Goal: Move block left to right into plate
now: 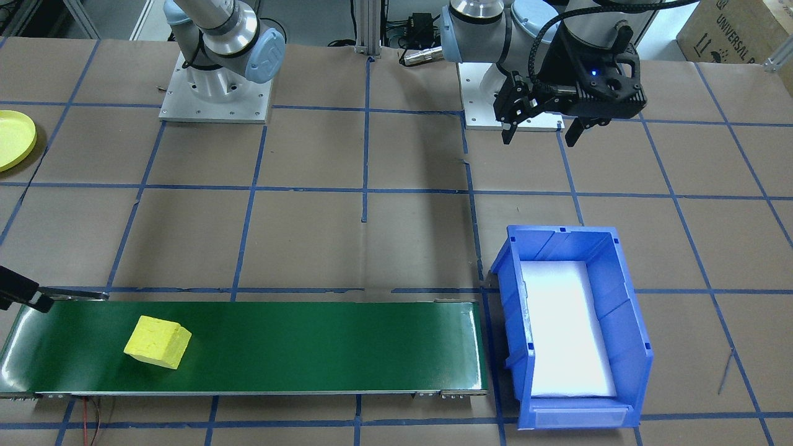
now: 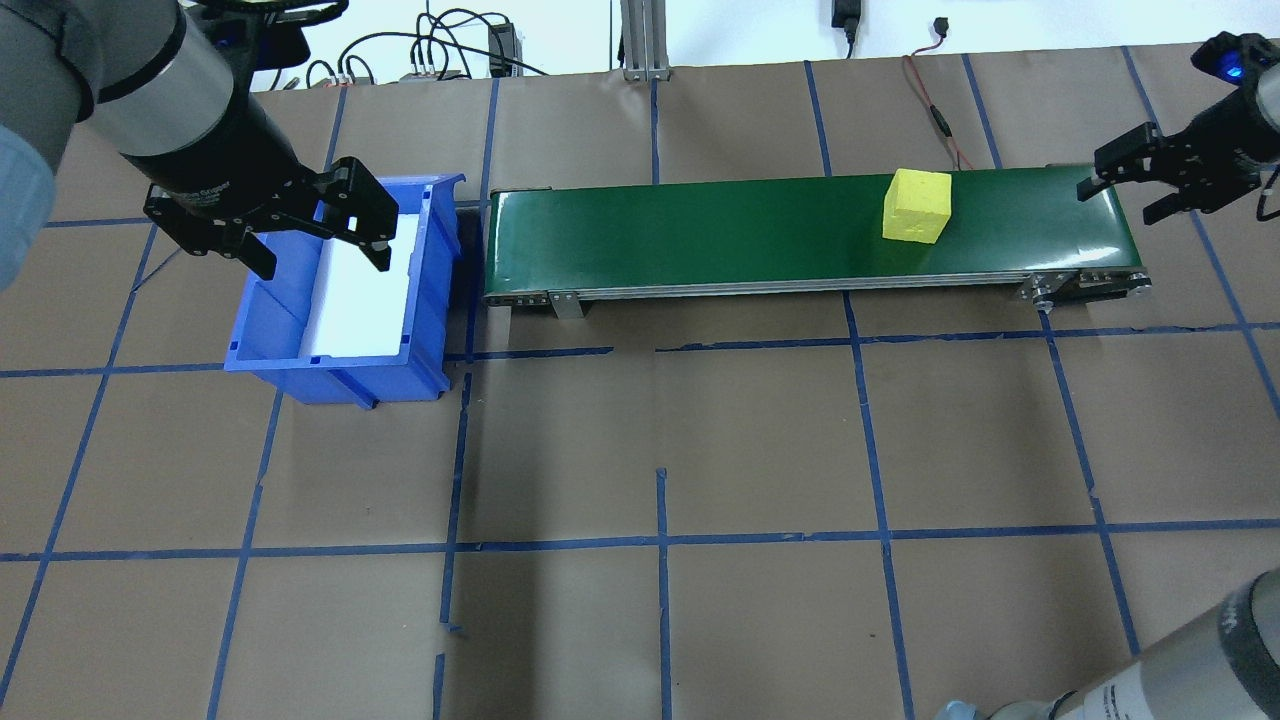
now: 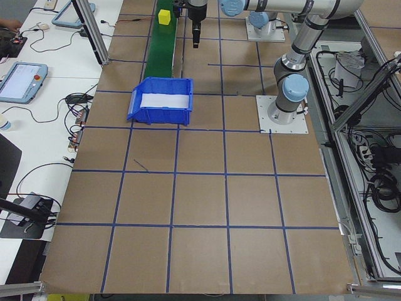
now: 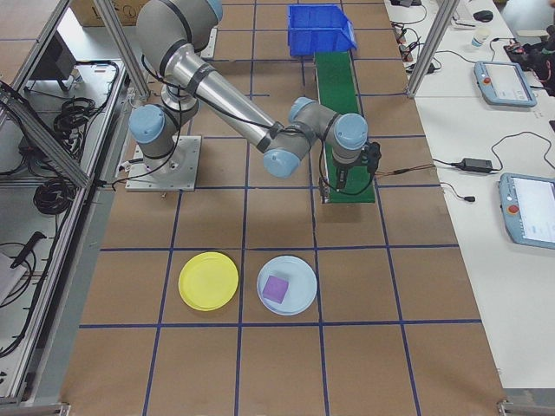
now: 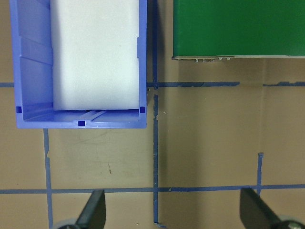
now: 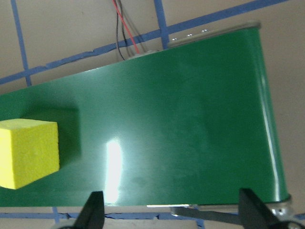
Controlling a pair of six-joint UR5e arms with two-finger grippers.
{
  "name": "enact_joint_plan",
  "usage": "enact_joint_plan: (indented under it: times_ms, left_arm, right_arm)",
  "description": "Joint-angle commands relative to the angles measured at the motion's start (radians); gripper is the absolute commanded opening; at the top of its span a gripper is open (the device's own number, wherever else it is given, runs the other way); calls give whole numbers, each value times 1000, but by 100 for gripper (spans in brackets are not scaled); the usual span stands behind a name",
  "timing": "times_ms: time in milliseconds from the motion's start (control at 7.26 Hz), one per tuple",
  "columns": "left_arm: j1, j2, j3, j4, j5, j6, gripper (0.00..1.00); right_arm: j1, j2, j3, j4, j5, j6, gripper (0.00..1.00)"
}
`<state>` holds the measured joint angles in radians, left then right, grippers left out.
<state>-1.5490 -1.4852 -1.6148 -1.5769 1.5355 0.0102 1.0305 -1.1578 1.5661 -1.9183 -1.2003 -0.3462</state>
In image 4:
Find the black mat with electronics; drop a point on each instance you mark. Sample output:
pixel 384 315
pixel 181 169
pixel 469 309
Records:
pixel 516 47

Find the blue plastic storage bin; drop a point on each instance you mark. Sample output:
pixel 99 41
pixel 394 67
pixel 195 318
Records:
pixel 321 26

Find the V-shaped metal bar frame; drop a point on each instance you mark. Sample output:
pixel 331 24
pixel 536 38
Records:
pixel 43 141

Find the green conveyor belt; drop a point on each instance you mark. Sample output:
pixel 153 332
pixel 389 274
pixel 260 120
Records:
pixel 336 73

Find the aluminium corner bar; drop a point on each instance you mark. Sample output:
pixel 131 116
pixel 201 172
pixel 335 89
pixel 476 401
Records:
pixel 529 403
pixel 34 409

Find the yellow round plate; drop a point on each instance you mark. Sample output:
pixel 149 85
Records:
pixel 208 281

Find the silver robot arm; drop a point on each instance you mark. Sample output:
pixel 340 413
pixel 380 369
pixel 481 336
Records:
pixel 225 99

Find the white paper cup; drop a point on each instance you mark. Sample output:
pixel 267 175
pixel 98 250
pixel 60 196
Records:
pixel 480 39

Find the person in dark clothes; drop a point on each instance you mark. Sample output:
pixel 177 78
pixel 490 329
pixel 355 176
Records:
pixel 542 65

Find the light blue teach pendant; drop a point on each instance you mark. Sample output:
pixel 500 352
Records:
pixel 505 82
pixel 531 212

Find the purple foam block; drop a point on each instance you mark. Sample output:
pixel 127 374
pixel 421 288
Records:
pixel 276 289

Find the black power adapter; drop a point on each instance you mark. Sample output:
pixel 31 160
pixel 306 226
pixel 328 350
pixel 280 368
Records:
pixel 477 164
pixel 430 67

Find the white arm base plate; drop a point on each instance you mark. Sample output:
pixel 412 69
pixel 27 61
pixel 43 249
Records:
pixel 191 173
pixel 210 43

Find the brown cardboard box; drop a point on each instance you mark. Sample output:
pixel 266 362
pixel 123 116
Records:
pixel 84 13

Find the white desk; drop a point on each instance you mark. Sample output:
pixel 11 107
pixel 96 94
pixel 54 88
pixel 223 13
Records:
pixel 477 260
pixel 455 65

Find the light blue round plate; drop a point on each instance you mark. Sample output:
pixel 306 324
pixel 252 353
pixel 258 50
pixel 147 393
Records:
pixel 299 268

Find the black monitor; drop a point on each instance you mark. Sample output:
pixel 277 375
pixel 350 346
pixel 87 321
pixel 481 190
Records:
pixel 54 56

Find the white sheet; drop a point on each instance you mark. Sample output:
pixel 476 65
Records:
pixel 8 277

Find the black computer mouse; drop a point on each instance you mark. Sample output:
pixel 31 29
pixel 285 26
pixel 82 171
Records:
pixel 483 15

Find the aluminium extrusion post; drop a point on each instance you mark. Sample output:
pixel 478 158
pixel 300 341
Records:
pixel 427 47
pixel 123 56

